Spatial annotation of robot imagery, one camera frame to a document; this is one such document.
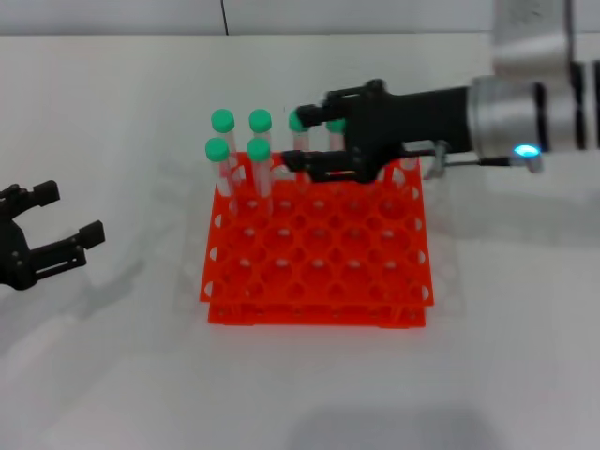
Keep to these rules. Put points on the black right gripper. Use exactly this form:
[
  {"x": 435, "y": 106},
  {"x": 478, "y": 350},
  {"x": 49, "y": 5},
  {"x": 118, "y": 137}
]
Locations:
[{"x": 403, "y": 117}]

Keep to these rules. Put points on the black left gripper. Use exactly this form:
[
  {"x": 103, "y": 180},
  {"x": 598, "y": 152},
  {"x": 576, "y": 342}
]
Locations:
[{"x": 11, "y": 258}]

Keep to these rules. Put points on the clear tube with green cap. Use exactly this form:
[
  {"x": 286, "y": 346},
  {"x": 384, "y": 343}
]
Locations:
[
  {"x": 222, "y": 120},
  {"x": 259, "y": 149},
  {"x": 217, "y": 150},
  {"x": 294, "y": 123},
  {"x": 336, "y": 126},
  {"x": 260, "y": 121},
  {"x": 410, "y": 163}
]

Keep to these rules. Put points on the orange plastic test tube rack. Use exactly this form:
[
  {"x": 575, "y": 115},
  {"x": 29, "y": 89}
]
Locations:
[{"x": 319, "y": 262}]

